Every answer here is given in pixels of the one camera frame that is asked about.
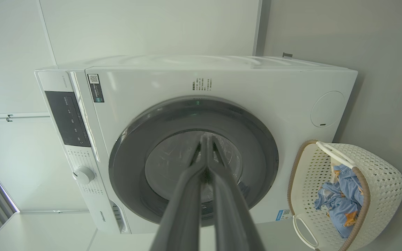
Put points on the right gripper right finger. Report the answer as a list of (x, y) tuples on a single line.
[(232, 216)]

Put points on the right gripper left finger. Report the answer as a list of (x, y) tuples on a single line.
[(183, 216)]

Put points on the round dark glass washer door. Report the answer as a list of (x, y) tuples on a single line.
[(134, 157)]

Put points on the blue printed garment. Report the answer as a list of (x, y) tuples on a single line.
[(340, 216)]

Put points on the white washing machine dial knob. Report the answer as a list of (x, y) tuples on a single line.
[(83, 175)]

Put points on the white front-load washing machine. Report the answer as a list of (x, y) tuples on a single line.
[(257, 87)]

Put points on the white oval filter access cover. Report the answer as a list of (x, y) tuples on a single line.
[(327, 109)]

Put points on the black washing machine control display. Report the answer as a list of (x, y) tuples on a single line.
[(66, 118)]

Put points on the blue energy label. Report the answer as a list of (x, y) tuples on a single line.
[(283, 214)]

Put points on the white detergent drawer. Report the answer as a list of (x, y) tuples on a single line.
[(119, 218)]

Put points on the cream perforated laundry basket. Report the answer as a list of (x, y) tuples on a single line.
[(379, 174)]

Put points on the QR code sticker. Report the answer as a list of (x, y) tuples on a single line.
[(95, 88)]

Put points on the black inlet fitting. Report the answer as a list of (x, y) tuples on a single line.
[(287, 54)]

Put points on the small black wall clip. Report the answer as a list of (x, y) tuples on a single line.
[(9, 118)]

